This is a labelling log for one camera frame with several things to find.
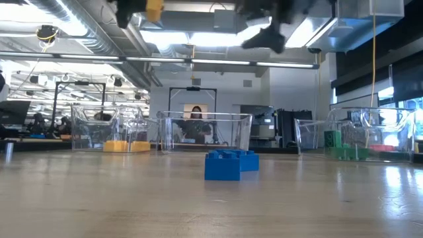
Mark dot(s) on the blue toy block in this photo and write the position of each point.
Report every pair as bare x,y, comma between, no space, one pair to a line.
249,162
222,169

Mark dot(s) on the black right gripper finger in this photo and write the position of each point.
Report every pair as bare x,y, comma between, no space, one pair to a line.
271,39

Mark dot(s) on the silver metal post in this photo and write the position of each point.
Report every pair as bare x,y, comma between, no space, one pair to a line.
9,150

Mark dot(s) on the clear plastic bin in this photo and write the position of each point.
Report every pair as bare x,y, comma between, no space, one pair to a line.
314,139
82,132
172,132

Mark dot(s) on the long ceiling light bar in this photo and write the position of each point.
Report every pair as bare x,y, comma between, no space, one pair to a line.
218,61

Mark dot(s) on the grey ceiling box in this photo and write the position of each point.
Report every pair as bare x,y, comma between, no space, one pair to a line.
224,18

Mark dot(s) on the red bag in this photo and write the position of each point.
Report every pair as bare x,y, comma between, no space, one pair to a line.
381,147

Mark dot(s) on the black computer monitor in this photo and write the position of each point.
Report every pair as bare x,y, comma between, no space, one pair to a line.
13,112

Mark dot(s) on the grey wall box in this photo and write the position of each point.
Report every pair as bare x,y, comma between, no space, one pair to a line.
196,81
247,83

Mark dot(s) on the person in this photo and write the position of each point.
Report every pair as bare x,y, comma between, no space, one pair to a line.
38,122
196,127
64,125

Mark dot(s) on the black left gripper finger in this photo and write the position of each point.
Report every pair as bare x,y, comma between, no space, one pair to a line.
124,15

